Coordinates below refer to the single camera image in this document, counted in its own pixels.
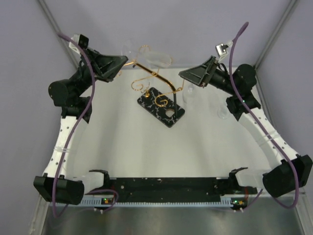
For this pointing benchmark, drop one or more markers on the round clear wine glass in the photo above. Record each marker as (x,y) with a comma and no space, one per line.
(223,112)

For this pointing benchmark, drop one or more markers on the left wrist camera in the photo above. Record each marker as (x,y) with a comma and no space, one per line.
(81,40)

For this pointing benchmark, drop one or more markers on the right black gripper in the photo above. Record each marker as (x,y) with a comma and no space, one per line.
(197,75)

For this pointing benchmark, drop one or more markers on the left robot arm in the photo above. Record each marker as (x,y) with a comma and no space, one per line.
(59,183)

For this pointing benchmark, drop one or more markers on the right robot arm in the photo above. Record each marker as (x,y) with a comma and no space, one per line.
(287,169)

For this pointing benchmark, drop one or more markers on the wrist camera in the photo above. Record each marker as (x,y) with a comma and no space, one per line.
(222,50)
(81,40)

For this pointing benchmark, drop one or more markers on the black marble rack base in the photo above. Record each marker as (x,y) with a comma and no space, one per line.
(164,109)

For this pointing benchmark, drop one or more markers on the fluted clear champagne glass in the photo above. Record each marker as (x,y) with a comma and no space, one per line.
(145,55)

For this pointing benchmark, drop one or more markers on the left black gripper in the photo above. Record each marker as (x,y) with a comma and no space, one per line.
(107,65)

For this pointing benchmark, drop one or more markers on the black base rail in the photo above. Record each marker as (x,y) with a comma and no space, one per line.
(170,190)

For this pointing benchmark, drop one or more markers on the clear glass on right hook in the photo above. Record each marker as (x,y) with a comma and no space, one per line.
(189,94)

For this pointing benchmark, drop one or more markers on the gold wire glass rack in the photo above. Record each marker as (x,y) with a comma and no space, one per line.
(144,84)

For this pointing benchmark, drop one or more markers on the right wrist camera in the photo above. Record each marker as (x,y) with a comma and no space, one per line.
(222,50)

